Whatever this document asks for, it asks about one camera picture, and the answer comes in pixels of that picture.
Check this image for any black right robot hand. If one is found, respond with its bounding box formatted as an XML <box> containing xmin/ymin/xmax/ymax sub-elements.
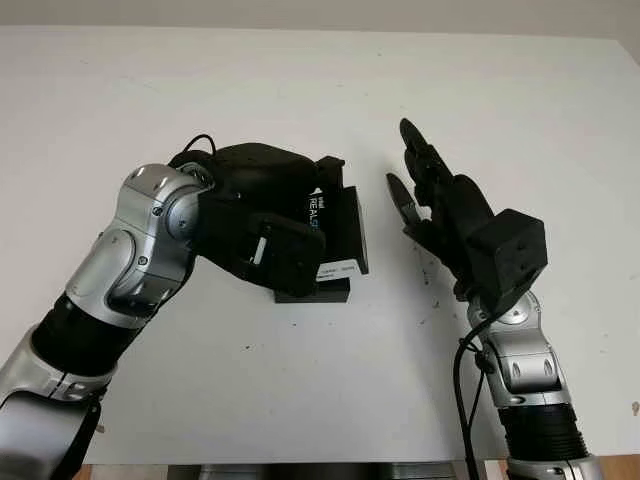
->
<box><xmin>385</xmin><ymin>117</ymin><xmax>499</xmax><ymax>301</ymax></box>

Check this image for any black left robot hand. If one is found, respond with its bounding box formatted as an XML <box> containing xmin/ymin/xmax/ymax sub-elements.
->
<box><xmin>197</xmin><ymin>142</ymin><xmax>347</xmax><ymax>241</ymax></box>

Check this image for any black RealSense box lid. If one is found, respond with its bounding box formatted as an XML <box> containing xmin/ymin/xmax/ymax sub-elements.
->
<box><xmin>303</xmin><ymin>183</ymin><xmax>372</xmax><ymax>285</ymax></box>

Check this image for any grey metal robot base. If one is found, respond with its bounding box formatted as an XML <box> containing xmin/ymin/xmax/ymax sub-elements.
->
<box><xmin>167</xmin><ymin>462</ymin><xmax>486</xmax><ymax>480</ymax></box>

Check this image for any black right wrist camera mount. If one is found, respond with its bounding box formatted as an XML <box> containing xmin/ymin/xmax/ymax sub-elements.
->
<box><xmin>467</xmin><ymin>208</ymin><xmax>548</xmax><ymax>314</ymax></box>

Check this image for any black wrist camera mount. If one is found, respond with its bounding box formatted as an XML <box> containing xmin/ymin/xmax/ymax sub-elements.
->
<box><xmin>191</xmin><ymin>191</ymin><xmax>329</xmax><ymax>297</ymax></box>
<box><xmin>467</xmin><ymin>208</ymin><xmax>548</xmax><ymax>314</ymax></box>

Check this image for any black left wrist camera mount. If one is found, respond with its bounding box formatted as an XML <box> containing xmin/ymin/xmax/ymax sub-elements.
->
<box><xmin>191</xmin><ymin>191</ymin><xmax>329</xmax><ymax>297</ymax></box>

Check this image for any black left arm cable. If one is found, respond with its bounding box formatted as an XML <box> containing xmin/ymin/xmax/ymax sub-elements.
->
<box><xmin>177</xmin><ymin>133</ymin><xmax>221</xmax><ymax>169</ymax></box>

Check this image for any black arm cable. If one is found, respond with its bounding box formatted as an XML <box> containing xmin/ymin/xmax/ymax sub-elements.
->
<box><xmin>177</xmin><ymin>133</ymin><xmax>221</xmax><ymax>169</ymax></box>
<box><xmin>451</xmin><ymin>317</ymin><xmax>501</xmax><ymax>480</ymax></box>

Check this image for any black camera box base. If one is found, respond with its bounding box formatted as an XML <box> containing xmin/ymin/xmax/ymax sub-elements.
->
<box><xmin>273</xmin><ymin>277</ymin><xmax>351</xmax><ymax>305</ymax></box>

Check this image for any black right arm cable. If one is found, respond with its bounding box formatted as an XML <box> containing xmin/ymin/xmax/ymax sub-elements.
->
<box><xmin>451</xmin><ymin>317</ymin><xmax>501</xmax><ymax>480</ymax></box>

